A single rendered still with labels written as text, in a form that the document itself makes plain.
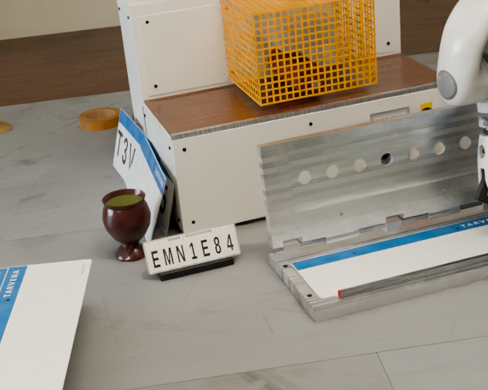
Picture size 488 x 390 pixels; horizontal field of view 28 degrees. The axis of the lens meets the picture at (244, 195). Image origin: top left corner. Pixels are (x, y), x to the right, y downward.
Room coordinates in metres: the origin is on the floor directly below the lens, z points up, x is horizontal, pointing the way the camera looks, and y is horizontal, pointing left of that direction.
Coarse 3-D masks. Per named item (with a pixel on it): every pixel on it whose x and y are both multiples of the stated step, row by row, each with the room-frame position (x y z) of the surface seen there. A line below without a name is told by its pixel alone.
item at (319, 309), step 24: (456, 216) 1.51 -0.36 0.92; (480, 216) 1.50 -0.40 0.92; (312, 240) 1.44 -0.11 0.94; (360, 240) 1.45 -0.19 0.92; (384, 240) 1.45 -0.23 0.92; (288, 264) 1.39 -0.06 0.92; (480, 264) 1.33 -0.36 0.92; (288, 288) 1.35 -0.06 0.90; (384, 288) 1.28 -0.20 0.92; (408, 288) 1.28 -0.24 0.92; (432, 288) 1.29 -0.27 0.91; (312, 312) 1.25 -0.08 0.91; (336, 312) 1.25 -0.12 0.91
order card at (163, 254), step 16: (224, 224) 1.48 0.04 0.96; (160, 240) 1.45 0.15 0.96; (176, 240) 1.45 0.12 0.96; (192, 240) 1.46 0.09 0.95; (208, 240) 1.46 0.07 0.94; (224, 240) 1.47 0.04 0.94; (160, 256) 1.44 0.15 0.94; (176, 256) 1.44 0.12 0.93; (192, 256) 1.45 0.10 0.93; (208, 256) 1.45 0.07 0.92; (224, 256) 1.45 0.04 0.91
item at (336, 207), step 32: (352, 128) 1.48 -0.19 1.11; (384, 128) 1.50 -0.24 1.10; (416, 128) 1.52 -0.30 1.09; (448, 128) 1.53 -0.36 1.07; (480, 128) 1.55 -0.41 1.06; (288, 160) 1.44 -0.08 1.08; (320, 160) 1.47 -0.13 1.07; (352, 160) 1.48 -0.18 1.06; (416, 160) 1.51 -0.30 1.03; (448, 160) 1.52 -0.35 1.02; (288, 192) 1.43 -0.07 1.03; (320, 192) 1.46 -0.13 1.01; (352, 192) 1.47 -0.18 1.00; (384, 192) 1.48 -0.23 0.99; (416, 192) 1.49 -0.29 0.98; (448, 192) 1.50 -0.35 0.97; (288, 224) 1.43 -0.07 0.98; (320, 224) 1.44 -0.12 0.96; (352, 224) 1.45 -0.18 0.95
